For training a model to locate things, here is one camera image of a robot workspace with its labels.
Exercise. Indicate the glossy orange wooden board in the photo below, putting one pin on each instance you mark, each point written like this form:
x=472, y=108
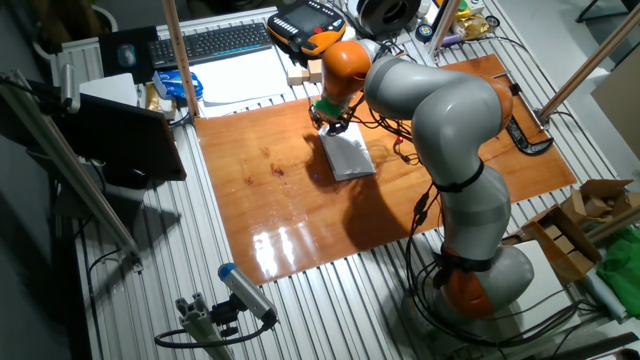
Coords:
x=280, y=220

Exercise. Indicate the stack of white paper sheets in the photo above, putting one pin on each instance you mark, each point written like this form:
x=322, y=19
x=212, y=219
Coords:
x=240, y=80

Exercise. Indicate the purple marker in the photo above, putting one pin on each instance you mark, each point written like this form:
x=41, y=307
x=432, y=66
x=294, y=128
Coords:
x=452, y=39

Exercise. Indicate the small black white wheel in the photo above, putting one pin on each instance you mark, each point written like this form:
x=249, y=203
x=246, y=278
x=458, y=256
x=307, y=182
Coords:
x=493, y=21

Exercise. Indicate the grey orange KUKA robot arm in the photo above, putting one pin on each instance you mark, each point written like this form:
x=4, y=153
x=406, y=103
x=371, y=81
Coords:
x=450, y=115

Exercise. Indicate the white flat panel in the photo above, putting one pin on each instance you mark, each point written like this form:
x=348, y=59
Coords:
x=550, y=295

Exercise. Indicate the blue tissue pack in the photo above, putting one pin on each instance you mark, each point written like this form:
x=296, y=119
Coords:
x=175, y=84

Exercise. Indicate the silver webcam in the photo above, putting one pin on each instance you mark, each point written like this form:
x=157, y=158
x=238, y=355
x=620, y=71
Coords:
x=70, y=87

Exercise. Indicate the wooden slat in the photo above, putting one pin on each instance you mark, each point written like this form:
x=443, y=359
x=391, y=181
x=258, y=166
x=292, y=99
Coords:
x=615, y=225

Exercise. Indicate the black filament spool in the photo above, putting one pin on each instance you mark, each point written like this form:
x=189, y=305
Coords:
x=385, y=17

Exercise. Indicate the white round object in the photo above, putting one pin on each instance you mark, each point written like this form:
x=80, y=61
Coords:
x=349, y=32

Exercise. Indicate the black computer keyboard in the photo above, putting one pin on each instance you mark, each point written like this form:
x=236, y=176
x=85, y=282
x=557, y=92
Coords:
x=210, y=45

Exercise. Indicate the grey computer mouse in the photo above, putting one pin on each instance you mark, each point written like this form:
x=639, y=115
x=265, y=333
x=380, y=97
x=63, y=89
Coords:
x=126, y=55

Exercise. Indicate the grey camera with blue tip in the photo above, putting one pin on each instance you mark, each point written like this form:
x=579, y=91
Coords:
x=247, y=292

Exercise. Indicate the long slanted wooden pole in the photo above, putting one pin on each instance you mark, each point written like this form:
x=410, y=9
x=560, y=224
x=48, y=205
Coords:
x=595, y=57

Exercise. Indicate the aluminium profile camera mount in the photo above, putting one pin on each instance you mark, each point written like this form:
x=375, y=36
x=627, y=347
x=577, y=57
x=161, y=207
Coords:
x=200, y=325

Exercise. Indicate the open cardboard box with flaps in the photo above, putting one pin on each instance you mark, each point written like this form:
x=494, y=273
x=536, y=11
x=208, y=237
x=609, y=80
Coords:
x=597, y=205

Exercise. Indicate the white paper sheet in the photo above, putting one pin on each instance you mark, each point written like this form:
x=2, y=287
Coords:
x=350, y=157

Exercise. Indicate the grey rolled sheet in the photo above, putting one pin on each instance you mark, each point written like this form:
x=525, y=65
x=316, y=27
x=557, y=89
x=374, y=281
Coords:
x=602, y=295

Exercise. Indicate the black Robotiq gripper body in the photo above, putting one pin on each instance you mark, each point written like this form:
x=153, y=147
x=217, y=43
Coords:
x=332, y=116

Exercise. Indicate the orange black teach pendant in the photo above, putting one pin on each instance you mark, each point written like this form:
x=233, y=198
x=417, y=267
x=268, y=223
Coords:
x=305, y=25

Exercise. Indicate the gold foil packet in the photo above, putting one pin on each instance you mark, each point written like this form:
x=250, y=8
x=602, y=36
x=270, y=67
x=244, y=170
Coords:
x=152, y=100

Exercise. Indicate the black mouse pad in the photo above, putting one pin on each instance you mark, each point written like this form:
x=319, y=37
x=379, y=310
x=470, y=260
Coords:
x=112, y=65

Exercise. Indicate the wooden upright pole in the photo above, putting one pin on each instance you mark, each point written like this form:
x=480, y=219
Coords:
x=179, y=55

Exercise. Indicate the black flat monitor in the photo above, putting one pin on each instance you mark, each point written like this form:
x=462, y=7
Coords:
x=120, y=135

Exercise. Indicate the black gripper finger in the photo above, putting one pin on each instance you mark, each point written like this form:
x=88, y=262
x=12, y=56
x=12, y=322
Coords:
x=326, y=130
x=340, y=129

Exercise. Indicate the slanted aluminium beam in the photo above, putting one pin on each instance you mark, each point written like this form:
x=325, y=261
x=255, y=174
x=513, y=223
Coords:
x=75, y=170

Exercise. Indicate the silver upright post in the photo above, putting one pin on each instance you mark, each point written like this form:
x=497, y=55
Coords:
x=444, y=22

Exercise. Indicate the green cloth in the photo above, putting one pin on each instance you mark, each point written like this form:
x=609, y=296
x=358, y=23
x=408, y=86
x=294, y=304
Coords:
x=622, y=277

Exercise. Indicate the white flat box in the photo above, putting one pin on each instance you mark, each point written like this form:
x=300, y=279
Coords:
x=107, y=89

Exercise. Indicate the brown cardboard panel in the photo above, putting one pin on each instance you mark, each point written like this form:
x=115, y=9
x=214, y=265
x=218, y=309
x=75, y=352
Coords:
x=622, y=105

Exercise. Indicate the cardboard box with wooden blocks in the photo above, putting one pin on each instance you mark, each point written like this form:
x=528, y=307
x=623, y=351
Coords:
x=570, y=250

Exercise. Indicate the small light wooden block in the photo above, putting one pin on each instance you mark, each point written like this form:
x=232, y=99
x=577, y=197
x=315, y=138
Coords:
x=296, y=76

